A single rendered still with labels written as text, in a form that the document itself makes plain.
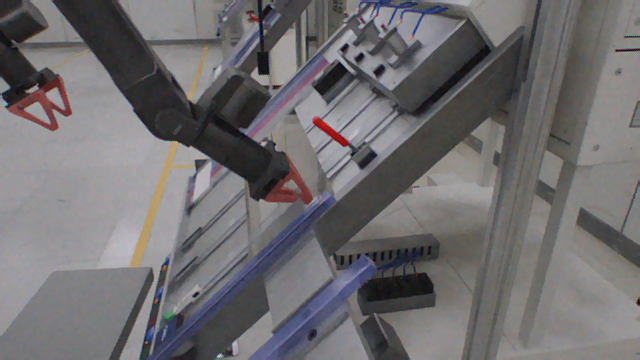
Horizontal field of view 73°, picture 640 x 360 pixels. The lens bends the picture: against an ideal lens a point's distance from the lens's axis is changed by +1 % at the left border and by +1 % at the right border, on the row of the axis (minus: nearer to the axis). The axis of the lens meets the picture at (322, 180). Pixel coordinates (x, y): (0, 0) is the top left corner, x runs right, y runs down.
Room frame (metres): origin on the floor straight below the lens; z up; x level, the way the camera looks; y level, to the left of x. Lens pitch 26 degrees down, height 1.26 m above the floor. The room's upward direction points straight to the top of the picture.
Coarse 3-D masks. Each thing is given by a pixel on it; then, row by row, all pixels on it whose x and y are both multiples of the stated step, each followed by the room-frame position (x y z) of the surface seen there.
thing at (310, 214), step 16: (320, 208) 0.37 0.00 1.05; (288, 224) 0.38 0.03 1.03; (304, 224) 0.37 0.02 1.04; (272, 240) 0.37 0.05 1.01; (288, 240) 0.36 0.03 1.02; (256, 256) 0.37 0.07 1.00; (272, 256) 0.36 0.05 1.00; (240, 272) 0.36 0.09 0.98; (256, 272) 0.36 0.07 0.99; (224, 288) 0.35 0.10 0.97; (240, 288) 0.35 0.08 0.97; (208, 304) 0.35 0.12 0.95; (224, 304) 0.35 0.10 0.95; (192, 320) 0.34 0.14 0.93; (208, 320) 0.34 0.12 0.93; (176, 336) 0.34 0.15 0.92; (160, 352) 0.33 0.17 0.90
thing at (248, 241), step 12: (384, 108) 0.63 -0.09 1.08; (372, 120) 0.63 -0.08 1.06; (360, 132) 0.62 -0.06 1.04; (336, 156) 0.61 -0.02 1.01; (324, 168) 0.61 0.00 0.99; (312, 180) 0.61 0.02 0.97; (300, 192) 0.60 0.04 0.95; (288, 204) 0.60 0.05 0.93; (276, 216) 0.60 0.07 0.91; (264, 228) 0.59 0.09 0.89; (252, 240) 0.59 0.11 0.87; (240, 252) 0.58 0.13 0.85; (228, 264) 0.58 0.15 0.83; (216, 276) 0.57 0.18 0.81; (204, 288) 0.57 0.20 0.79; (168, 312) 0.57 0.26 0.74
